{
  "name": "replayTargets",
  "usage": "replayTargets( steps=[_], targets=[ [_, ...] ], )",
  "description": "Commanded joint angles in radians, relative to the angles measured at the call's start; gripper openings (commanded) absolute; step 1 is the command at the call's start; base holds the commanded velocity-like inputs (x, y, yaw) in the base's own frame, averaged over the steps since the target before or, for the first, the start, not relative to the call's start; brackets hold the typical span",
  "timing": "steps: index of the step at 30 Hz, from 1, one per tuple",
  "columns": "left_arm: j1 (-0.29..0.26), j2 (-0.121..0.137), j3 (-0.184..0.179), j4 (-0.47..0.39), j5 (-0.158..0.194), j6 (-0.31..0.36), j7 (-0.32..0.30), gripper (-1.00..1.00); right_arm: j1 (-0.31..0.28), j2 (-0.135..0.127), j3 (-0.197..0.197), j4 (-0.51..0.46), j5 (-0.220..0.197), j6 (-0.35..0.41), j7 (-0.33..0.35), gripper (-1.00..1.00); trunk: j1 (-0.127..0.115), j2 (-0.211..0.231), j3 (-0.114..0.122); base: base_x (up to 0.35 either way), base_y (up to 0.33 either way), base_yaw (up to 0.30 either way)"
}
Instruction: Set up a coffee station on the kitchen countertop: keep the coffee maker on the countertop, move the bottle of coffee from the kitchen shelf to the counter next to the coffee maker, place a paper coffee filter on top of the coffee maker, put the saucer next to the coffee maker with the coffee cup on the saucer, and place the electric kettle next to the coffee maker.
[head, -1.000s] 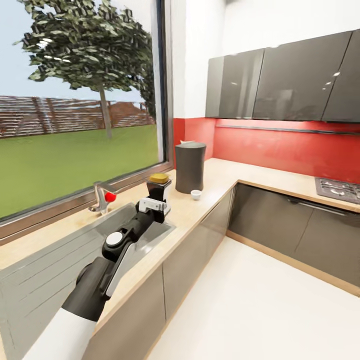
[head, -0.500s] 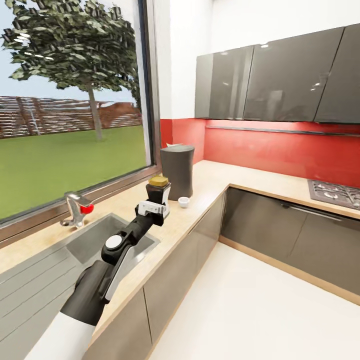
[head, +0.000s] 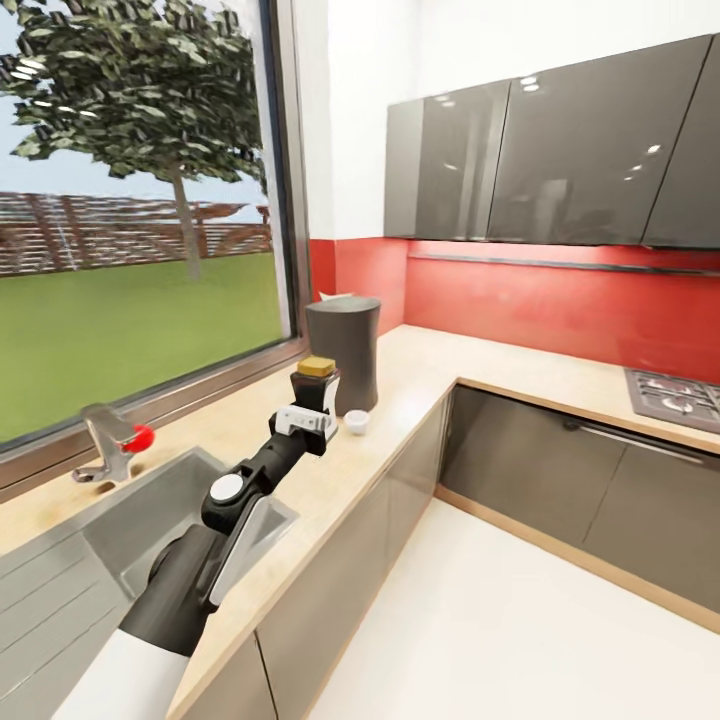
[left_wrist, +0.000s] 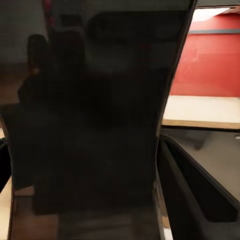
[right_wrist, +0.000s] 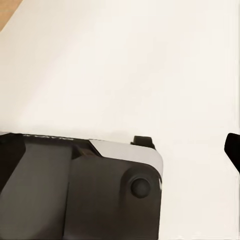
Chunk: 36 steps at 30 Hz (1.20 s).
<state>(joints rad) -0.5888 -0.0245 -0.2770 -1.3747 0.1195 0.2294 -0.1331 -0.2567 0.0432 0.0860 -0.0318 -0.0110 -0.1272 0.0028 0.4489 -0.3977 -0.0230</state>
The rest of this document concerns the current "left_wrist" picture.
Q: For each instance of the bottle of coffee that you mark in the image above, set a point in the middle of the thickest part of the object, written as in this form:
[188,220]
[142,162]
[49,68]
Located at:
[84,86]

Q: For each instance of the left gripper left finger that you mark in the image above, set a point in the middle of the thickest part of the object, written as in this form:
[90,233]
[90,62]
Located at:
[5,164]

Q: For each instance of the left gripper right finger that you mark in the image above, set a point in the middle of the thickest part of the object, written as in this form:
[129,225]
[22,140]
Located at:
[198,206]

